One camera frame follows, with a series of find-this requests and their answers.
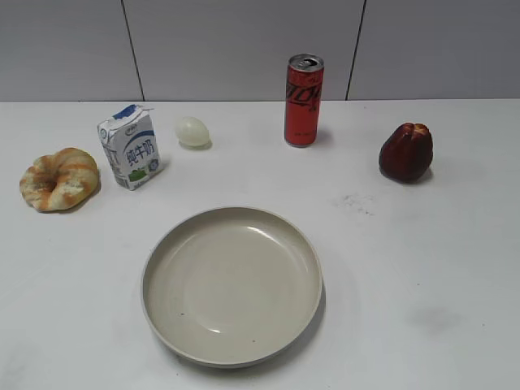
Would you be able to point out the white blue milk carton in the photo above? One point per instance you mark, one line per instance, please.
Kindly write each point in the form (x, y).
(129, 142)

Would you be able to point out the beige round plate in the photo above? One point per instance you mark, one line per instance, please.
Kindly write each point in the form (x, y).
(231, 286)

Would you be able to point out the white egg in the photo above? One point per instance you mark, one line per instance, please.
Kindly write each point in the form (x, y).
(192, 132)

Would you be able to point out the red soda can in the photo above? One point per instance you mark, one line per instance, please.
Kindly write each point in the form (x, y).
(304, 82)

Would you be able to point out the dark red wax apple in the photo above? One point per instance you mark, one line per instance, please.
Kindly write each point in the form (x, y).
(407, 153)

